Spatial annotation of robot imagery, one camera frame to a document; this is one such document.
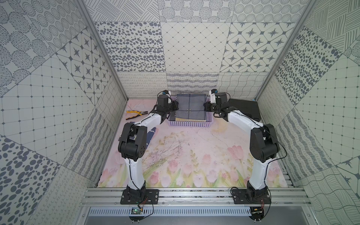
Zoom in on purple plastic basket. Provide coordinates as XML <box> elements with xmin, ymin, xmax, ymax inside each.
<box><xmin>168</xmin><ymin>96</ymin><xmax>213</xmax><ymax>128</ymax></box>

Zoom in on dark grey plaid pillowcase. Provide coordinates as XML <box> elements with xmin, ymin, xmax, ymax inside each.
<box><xmin>175</xmin><ymin>93</ymin><xmax>207</xmax><ymax>120</ymax></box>

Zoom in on navy striped cloth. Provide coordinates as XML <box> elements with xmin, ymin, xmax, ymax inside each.
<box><xmin>147</xmin><ymin>127</ymin><xmax>157</xmax><ymax>142</ymax></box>

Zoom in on yellow zigzag pillowcase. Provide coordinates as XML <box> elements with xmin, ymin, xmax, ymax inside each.
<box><xmin>175</xmin><ymin>118</ymin><xmax>207</xmax><ymax>122</ymax></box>

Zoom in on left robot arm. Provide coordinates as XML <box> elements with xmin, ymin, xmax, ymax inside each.
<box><xmin>118</xmin><ymin>98</ymin><xmax>179</xmax><ymax>202</ymax></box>

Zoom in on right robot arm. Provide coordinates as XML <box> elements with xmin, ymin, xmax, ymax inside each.
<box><xmin>204</xmin><ymin>101</ymin><xmax>279</xmax><ymax>201</ymax></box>

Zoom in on black plastic tool case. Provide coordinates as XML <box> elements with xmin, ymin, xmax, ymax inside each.
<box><xmin>229</xmin><ymin>99</ymin><xmax>261</xmax><ymax>122</ymax></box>

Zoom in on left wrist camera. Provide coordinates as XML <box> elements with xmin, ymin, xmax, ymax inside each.
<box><xmin>157</xmin><ymin>90</ymin><xmax>172</xmax><ymax>107</ymax></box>

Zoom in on yellow handled pliers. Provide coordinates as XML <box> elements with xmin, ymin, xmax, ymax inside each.
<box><xmin>126</xmin><ymin>110</ymin><xmax>148</xmax><ymax>120</ymax></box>

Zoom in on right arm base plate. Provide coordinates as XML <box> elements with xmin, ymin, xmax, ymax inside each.
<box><xmin>230</xmin><ymin>188</ymin><xmax>272</xmax><ymax>205</ymax></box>

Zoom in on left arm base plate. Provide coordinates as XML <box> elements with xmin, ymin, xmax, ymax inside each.
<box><xmin>120</xmin><ymin>188</ymin><xmax>159</xmax><ymax>205</ymax></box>

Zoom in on white vented cable duct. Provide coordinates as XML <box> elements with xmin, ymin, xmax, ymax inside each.
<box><xmin>88</xmin><ymin>206</ymin><xmax>251</xmax><ymax>217</ymax></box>

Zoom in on aluminium mounting rail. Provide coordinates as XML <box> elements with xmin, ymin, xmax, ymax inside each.
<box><xmin>80</xmin><ymin>187</ymin><xmax>311</xmax><ymax>207</ymax></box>

